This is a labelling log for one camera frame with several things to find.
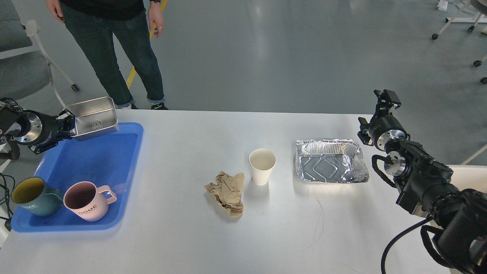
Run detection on blue plastic tray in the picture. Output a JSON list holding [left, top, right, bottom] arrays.
[[11, 123, 144, 233]]

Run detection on person's right hand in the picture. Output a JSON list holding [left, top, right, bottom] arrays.
[[45, 0, 65, 24]]

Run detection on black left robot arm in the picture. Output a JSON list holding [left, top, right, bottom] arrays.
[[0, 97, 75, 160]]

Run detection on teal mug yellow inside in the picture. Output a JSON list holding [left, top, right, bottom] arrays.
[[11, 177, 63, 217]]

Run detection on white wheeled rack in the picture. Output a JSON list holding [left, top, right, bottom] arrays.
[[431, 0, 487, 84]]

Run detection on white bin right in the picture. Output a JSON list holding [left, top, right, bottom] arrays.
[[449, 165, 487, 193]]

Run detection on black cable right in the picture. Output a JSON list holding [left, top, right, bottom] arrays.
[[381, 218, 432, 274]]

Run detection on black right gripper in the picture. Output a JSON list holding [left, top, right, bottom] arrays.
[[358, 89, 409, 151]]

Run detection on square steel tray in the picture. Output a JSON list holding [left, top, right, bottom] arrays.
[[65, 97, 119, 142]]

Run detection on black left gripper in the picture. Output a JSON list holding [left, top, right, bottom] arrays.
[[14, 109, 75, 155]]

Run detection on aluminium foil tray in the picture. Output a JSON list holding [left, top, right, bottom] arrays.
[[295, 139, 370, 184]]

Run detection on pink mug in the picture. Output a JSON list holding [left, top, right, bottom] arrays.
[[63, 182, 117, 221]]

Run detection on grey office chair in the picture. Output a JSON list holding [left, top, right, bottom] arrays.
[[0, 0, 80, 106]]

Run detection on white paper cup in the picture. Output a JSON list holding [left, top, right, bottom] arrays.
[[249, 148, 276, 186]]

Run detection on standing person dark clothes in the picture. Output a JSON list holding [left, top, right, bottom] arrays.
[[60, 0, 167, 110]]

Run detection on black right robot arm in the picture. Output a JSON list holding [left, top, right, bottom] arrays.
[[358, 89, 487, 274]]

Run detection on crumpled brown paper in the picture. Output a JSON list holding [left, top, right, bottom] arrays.
[[205, 171, 245, 217]]

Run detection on person's left hand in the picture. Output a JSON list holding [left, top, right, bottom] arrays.
[[147, 0, 164, 38]]

